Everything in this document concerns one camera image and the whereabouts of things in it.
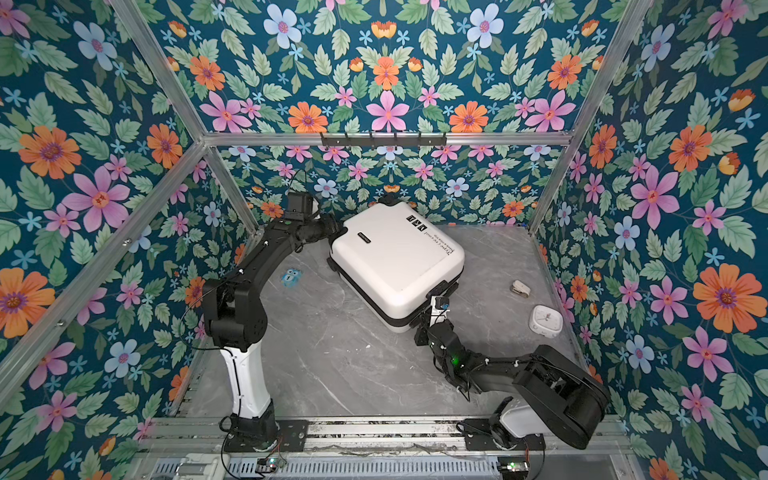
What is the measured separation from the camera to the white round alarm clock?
900 millimetres

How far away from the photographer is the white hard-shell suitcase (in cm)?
81

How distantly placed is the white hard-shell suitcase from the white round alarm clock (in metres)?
0.27
